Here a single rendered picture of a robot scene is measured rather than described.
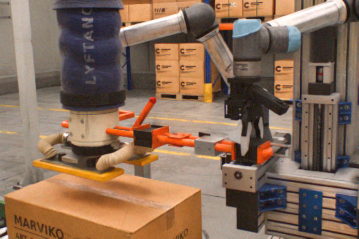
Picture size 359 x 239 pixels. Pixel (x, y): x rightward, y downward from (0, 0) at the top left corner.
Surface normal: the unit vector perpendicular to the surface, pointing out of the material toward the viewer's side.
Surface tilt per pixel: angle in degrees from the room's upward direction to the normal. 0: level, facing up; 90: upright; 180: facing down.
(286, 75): 91
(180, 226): 90
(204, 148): 89
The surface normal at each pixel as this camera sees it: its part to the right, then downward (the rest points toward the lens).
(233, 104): -0.57, 0.15
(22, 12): 0.84, 0.07
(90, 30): 0.16, 0.44
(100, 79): 0.33, -0.05
